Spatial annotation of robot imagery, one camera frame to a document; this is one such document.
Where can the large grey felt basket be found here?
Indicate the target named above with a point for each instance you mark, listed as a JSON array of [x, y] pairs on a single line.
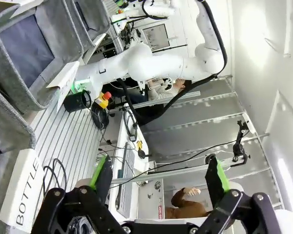
[[27, 48]]

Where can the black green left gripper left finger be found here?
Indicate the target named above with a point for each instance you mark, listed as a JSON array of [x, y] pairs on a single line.
[[101, 178]]

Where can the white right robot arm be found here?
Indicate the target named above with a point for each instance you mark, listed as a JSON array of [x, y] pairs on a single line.
[[151, 62]]

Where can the white folded label sign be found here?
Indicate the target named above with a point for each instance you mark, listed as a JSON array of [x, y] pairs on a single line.
[[94, 50], [63, 78], [22, 7]]

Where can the seated person in grey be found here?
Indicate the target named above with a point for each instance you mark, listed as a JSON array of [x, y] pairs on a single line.
[[161, 91]]

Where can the black mesh cup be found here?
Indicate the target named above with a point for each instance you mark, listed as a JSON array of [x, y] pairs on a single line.
[[75, 102]]

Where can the yellow red emergency stop button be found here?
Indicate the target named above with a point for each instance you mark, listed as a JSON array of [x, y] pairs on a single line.
[[103, 100]]

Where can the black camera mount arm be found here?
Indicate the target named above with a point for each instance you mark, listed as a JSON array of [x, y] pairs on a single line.
[[239, 143]]

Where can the computer monitor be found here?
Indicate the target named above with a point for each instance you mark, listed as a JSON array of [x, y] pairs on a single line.
[[156, 36]]

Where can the background person hand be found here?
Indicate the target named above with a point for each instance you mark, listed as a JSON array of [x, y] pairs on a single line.
[[193, 191]]

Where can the person in brown sweater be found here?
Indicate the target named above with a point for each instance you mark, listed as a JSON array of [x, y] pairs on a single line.
[[185, 207]]

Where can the yellow black plug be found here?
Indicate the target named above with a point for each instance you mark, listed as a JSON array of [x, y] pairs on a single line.
[[139, 145]]

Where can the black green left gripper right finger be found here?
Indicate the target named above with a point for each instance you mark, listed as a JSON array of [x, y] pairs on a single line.
[[216, 180]]

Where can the grey keyboard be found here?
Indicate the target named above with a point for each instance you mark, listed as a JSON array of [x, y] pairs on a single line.
[[127, 180]]

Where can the white bottle label sign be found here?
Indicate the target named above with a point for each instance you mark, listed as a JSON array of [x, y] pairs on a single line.
[[22, 190]]

